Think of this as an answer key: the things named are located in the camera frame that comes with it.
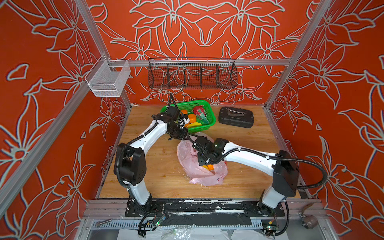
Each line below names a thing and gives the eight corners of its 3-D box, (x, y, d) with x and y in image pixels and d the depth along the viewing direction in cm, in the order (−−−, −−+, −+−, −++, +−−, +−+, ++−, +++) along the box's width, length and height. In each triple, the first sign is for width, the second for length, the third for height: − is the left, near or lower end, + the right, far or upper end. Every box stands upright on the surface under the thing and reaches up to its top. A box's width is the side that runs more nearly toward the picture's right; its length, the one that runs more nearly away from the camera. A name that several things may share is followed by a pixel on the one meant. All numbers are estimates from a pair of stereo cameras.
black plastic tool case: (218, 125, 109) (220, 119, 103) (218, 112, 117) (219, 106, 112) (252, 127, 107) (255, 122, 102) (249, 114, 115) (252, 108, 110)
